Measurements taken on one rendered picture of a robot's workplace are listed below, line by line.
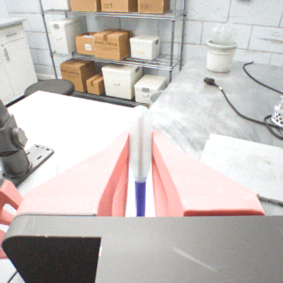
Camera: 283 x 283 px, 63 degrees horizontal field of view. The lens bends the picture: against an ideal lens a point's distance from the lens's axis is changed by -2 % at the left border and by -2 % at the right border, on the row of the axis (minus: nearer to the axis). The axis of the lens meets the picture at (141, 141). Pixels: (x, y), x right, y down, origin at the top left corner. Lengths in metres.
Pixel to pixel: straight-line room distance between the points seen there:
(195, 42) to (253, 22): 0.55
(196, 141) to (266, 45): 1.99
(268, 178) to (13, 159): 0.57
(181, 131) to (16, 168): 0.45
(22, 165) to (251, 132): 0.63
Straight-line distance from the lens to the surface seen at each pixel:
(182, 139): 0.68
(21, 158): 0.60
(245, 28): 2.55
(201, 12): 2.57
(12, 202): 0.31
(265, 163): 0.65
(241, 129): 0.77
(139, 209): 0.16
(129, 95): 2.61
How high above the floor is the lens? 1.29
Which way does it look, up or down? 36 degrees down
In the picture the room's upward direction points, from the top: 1 degrees counter-clockwise
